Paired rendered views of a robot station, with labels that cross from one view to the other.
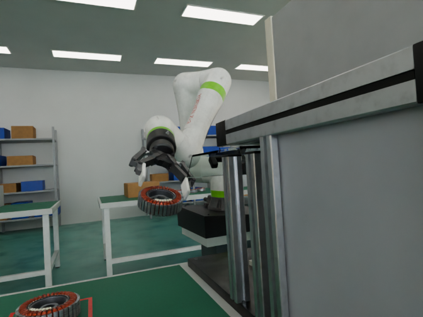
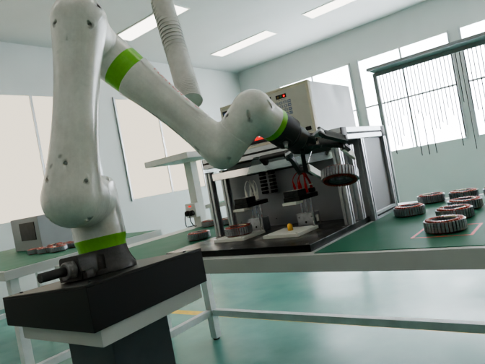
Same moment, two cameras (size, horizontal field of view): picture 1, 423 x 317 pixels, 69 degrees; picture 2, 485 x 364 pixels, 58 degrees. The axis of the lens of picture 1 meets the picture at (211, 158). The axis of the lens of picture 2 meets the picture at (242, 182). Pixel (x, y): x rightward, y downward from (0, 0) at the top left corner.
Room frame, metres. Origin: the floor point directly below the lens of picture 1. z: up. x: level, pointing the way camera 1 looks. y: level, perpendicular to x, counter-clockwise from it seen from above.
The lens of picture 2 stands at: (1.70, 1.11, 1.00)
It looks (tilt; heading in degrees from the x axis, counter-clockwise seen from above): 0 degrees down; 239
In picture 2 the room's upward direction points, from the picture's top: 11 degrees counter-clockwise
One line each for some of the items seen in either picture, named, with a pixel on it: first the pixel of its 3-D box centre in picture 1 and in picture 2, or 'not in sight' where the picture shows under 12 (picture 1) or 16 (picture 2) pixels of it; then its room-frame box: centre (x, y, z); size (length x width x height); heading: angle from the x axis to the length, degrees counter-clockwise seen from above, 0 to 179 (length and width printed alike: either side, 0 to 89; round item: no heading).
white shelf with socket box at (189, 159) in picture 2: not in sight; (192, 191); (0.61, -1.35, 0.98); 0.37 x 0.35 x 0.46; 112
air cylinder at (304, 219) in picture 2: not in sight; (308, 219); (0.64, -0.23, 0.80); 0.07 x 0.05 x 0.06; 112
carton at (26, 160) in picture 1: (22, 160); not in sight; (5.99, 3.68, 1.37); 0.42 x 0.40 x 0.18; 112
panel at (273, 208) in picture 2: not in sight; (291, 188); (0.58, -0.38, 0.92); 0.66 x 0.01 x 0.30; 112
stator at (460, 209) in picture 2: not in sight; (454, 212); (0.43, 0.25, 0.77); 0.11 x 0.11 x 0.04
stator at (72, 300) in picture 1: (49, 310); (444, 224); (0.61, 0.34, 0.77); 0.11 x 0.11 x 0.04
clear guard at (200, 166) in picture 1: (254, 162); (299, 157); (0.73, -0.10, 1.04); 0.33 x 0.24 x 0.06; 22
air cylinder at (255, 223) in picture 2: not in sight; (259, 224); (0.73, -0.46, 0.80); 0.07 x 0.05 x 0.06; 112
